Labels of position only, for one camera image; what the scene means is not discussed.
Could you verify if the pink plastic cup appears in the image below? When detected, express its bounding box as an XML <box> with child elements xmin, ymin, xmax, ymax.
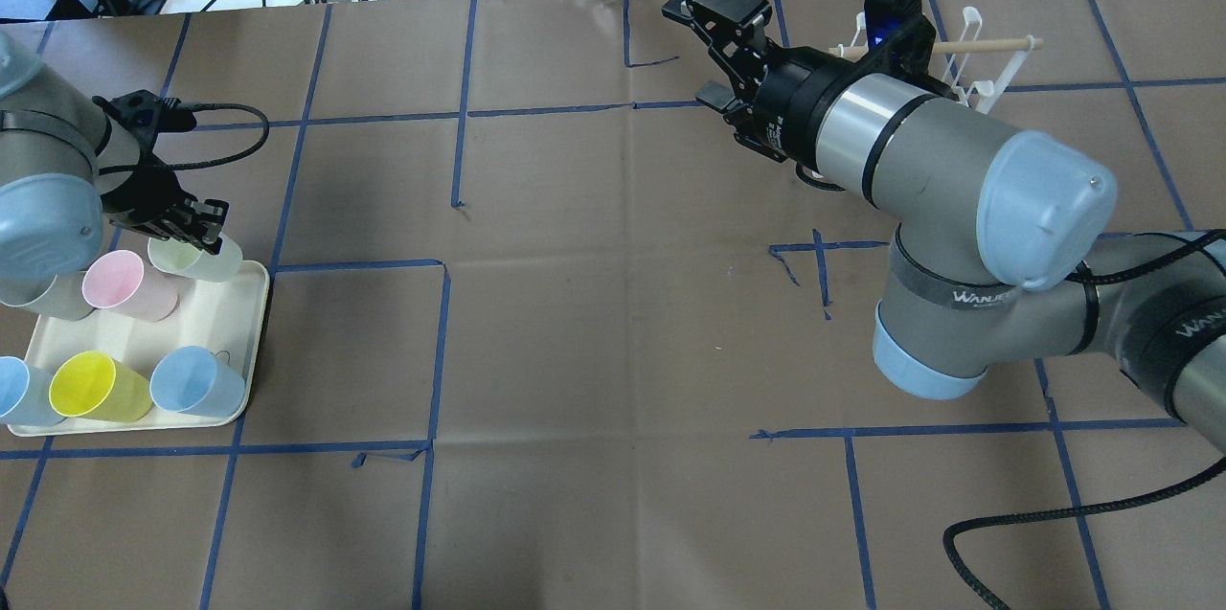
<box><xmin>80</xmin><ymin>251</ymin><xmax>180</xmax><ymax>322</ymax></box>

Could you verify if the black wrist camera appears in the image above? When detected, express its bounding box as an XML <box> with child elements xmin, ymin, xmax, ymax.
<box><xmin>91</xmin><ymin>89</ymin><xmax>197</xmax><ymax>153</ymax></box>
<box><xmin>864</xmin><ymin>0</ymin><xmax>937</xmax><ymax>80</ymax></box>

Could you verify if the white wire cup rack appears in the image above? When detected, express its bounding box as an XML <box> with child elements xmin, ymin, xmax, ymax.
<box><xmin>828</xmin><ymin>7</ymin><xmax>1045</xmax><ymax>114</ymax></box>

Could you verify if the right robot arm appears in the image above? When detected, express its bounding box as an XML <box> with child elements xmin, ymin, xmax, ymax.
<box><xmin>662</xmin><ymin>0</ymin><xmax>1225</xmax><ymax>448</ymax></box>

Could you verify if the grey plastic cup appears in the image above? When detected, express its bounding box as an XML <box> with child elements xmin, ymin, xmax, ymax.
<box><xmin>1</xmin><ymin>271</ymin><xmax>94</xmax><ymax>321</ymax></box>

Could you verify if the light blue cup near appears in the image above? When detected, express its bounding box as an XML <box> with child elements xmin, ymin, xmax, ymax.
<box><xmin>1</xmin><ymin>356</ymin><xmax>65</xmax><ymax>427</ymax></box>

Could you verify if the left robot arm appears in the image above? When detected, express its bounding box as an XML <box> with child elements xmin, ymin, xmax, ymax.
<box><xmin>1</xmin><ymin>36</ymin><xmax>229</xmax><ymax>281</ymax></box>

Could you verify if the cream plastic tray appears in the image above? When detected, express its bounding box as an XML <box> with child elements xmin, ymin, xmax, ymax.
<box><xmin>9</xmin><ymin>260</ymin><xmax>270</xmax><ymax>437</ymax></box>

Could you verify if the light blue cup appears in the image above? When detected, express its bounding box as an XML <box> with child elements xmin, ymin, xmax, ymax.
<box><xmin>150</xmin><ymin>347</ymin><xmax>248</xmax><ymax>418</ymax></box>
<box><xmin>1</xmin><ymin>356</ymin><xmax>65</xmax><ymax>427</ymax></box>

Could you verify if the light blue cup far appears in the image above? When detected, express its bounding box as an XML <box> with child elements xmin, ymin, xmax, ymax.
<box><xmin>150</xmin><ymin>347</ymin><xmax>248</xmax><ymax>418</ymax></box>

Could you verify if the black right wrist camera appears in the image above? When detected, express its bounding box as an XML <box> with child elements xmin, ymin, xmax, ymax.
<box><xmin>864</xmin><ymin>0</ymin><xmax>937</xmax><ymax>80</ymax></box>

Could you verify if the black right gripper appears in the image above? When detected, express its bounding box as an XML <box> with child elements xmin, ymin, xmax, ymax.
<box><xmin>661</xmin><ymin>0</ymin><xmax>853</xmax><ymax>160</ymax></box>

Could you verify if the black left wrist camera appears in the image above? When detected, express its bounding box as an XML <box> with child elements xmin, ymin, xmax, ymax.
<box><xmin>91</xmin><ymin>89</ymin><xmax>197</xmax><ymax>153</ymax></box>

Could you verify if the yellow plastic cup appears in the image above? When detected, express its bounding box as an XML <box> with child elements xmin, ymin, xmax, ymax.
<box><xmin>49</xmin><ymin>350</ymin><xmax>153</xmax><ymax>423</ymax></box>

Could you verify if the white plastic cup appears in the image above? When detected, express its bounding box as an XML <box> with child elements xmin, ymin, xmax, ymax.
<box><xmin>148</xmin><ymin>234</ymin><xmax>242</xmax><ymax>282</ymax></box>

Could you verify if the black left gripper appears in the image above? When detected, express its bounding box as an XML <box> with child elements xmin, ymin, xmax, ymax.
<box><xmin>96</xmin><ymin>118</ymin><xmax>229</xmax><ymax>243</ymax></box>

